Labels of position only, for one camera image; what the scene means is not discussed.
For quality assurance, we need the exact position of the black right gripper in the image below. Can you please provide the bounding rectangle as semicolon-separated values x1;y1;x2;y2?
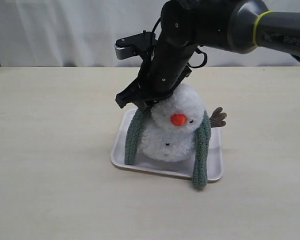
115;37;198;112

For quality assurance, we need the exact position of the white plush snowman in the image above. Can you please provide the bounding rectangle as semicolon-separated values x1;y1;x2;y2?
138;83;228;162

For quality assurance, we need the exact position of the white plastic tray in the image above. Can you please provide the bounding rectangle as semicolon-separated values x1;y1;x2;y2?
110;109;224;183

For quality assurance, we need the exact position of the teal fleece scarf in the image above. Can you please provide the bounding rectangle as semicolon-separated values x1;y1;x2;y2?
124;110;212;190

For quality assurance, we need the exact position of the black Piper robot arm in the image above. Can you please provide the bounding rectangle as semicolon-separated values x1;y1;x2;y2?
114;0;300;111

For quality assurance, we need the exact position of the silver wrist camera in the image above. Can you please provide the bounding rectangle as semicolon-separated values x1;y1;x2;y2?
114;30;157;60

